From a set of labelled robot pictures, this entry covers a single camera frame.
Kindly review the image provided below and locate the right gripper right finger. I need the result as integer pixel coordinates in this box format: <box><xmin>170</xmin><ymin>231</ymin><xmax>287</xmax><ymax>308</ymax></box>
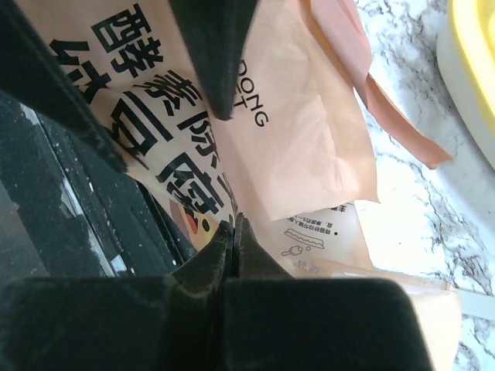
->
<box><xmin>223</xmin><ymin>216</ymin><xmax>432</xmax><ymax>370</ymax></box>

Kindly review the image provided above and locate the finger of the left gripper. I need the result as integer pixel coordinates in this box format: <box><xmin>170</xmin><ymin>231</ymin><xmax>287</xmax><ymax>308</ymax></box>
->
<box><xmin>1</xmin><ymin>1</ymin><xmax>128</xmax><ymax>172</ymax></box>
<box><xmin>169</xmin><ymin>0</ymin><xmax>258</xmax><ymax>121</ymax></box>

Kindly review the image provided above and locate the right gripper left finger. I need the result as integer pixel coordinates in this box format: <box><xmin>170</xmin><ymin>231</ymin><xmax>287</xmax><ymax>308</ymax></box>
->
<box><xmin>1</xmin><ymin>228</ymin><xmax>233</xmax><ymax>370</ymax></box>

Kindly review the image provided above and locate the pink cat litter bag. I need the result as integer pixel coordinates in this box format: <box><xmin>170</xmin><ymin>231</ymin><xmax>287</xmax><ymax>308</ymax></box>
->
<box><xmin>22</xmin><ymin>0</ymin><xmax>463</xmax><ymax>371</ymax></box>

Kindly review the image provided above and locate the yellow litter box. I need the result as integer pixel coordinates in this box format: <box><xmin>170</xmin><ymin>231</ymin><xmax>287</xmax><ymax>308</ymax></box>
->
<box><xmin>436</xmin><ymin>0</ymin><xmax>494</xmax><ymax>165</ymax></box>

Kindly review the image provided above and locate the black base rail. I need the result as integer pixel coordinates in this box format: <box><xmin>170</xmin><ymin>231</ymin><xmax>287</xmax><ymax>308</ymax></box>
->
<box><xmin>1</xmin><ymin>94</ymin><xmax>195</xmax><ymax>282</ymax></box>

